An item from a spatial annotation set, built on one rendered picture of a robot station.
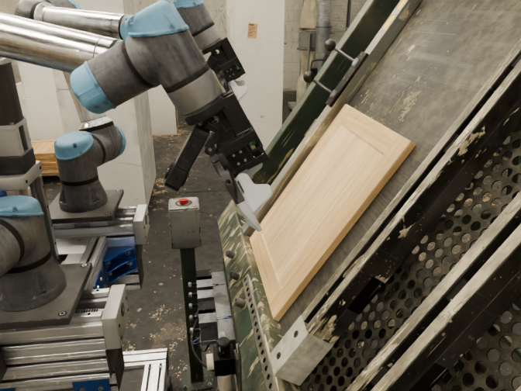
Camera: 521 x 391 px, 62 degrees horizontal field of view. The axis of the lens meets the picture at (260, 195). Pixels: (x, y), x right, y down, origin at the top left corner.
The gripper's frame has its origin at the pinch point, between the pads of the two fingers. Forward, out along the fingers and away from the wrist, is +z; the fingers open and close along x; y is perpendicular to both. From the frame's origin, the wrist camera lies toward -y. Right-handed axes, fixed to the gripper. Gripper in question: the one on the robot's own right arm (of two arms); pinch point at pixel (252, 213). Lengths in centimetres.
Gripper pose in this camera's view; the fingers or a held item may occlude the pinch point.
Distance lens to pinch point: 74.4
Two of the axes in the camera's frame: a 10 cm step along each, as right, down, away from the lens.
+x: -1.2, -3.9, 9.1
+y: 8.8, -4.7, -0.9
